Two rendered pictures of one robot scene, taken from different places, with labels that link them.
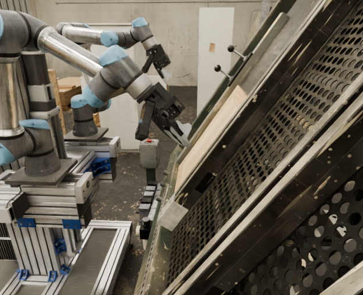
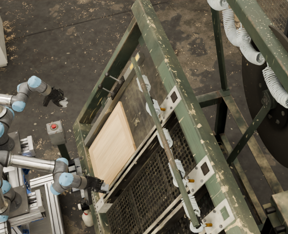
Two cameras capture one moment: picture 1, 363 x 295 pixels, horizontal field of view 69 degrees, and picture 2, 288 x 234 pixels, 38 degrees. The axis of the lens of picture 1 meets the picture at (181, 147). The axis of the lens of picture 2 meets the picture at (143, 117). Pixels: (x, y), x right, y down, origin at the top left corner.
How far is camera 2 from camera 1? 210 cm
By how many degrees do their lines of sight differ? 31
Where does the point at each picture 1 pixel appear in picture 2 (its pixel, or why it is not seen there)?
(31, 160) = not seen: hidden behind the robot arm
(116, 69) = (70, 185)
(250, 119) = (135, 169)
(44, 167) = (16, 204)
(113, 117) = not seen: outside the picture
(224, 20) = not seen: outside the picture
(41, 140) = (11, 195)
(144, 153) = (54, 137)
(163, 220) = (100, 211)
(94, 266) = (43, 221)
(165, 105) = (95, 186)
